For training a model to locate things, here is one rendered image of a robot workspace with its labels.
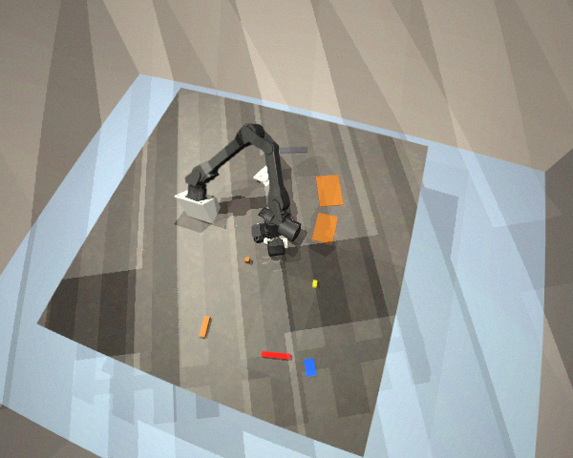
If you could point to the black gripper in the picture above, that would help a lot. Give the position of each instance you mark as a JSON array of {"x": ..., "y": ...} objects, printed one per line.
[{"x": 275, "y": 247}]

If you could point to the grey flat bar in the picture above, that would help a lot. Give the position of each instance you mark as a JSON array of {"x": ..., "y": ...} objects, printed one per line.
[{"x": 294, "y": 150}]

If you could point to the blue rectangular block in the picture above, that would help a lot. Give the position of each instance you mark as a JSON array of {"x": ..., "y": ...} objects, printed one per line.
[{"x": 309, "y": 364}]

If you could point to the red flat bar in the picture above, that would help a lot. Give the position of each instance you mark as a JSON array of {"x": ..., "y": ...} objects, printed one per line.
[{"x": 275, "y": 355}]

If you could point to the orange flat bar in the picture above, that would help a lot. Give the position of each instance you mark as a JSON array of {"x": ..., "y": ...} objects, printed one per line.
[{"x": 205, "y": 325}]

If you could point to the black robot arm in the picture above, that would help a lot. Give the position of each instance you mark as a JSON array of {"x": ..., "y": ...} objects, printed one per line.
[{"x": 277, "y": 199}]

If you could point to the orange flat rectangular plate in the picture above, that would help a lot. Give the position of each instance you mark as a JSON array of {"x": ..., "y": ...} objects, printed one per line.
[
  {"x": 324, "y": 228},
  {"x": 329, "y": 190}
]

